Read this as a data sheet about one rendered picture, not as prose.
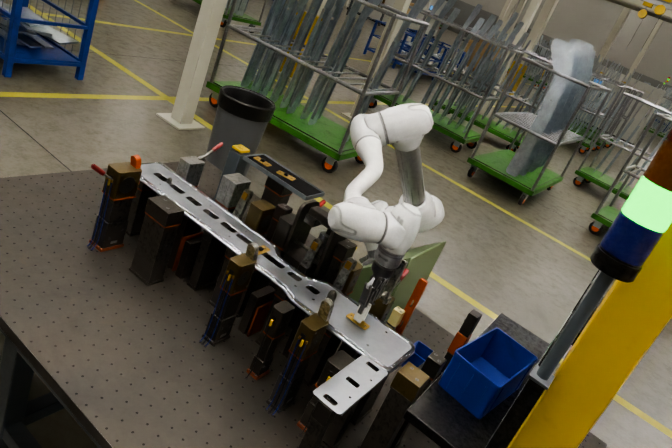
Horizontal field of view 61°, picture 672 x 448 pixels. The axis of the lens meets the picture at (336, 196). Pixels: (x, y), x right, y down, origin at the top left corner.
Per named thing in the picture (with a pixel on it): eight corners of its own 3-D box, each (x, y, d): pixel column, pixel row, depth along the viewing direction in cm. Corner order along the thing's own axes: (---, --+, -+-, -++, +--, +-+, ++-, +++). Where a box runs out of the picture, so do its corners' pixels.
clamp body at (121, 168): (81, 243, 230) (100, 163, 217) (111, 237, 241) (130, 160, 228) (94, 255, 226) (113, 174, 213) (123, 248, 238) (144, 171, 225)
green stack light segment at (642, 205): (618, 213, 86) (640, 177, 84) (623, 206, 92) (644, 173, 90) (663, 236, 83) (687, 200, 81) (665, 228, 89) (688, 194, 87)
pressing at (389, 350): (117, 167, 235) (117, 164, 234) (160, 162, 254) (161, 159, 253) (387, 376, 178) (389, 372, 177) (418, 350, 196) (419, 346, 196)
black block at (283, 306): (239, 375, 196) (266, 307, 186) (258, 364, 205) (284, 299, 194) (250, 385, 194) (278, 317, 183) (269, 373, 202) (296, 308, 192)
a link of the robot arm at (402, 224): (400, 241, 191) (365, 234, 186) (419, 201, 185) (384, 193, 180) (412, 259, 182) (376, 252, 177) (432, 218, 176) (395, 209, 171)
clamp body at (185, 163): (159, 227, 262) (179, 156, 249) (179, 223, 272) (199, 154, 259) (169, 235, 259) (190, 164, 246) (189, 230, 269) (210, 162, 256)
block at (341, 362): (290, 429, 183) (320, 362, 173) (311, 413, 193) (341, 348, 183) (307, 445, 180) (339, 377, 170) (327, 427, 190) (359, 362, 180)
